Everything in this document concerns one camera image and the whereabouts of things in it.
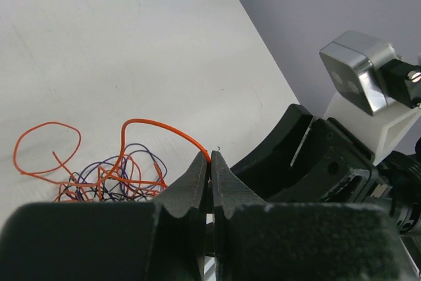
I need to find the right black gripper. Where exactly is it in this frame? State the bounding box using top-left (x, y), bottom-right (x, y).
top-left (231, 104), bottom-right (387, 203)

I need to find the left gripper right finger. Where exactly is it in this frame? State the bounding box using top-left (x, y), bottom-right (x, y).
top-left (210, 151), bottom-right (266, 280)

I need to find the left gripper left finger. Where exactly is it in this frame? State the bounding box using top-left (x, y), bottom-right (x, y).
top-left (153, 153), bottom-right (208, 280)

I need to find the orange wire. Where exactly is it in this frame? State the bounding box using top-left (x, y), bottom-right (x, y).
top-left (12, 118), bottom-right (211, 203)

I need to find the purple thin wire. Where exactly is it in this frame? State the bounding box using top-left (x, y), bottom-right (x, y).
top-left (75, 143), bottom-right (168, 201)

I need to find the dark wire bundle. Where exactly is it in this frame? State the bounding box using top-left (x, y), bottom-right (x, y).
top-left (64, 170), bottom-right (155, 202)

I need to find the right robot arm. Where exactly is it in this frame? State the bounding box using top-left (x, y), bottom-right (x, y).
top-left (231, 104), bottom-right (420, 235)

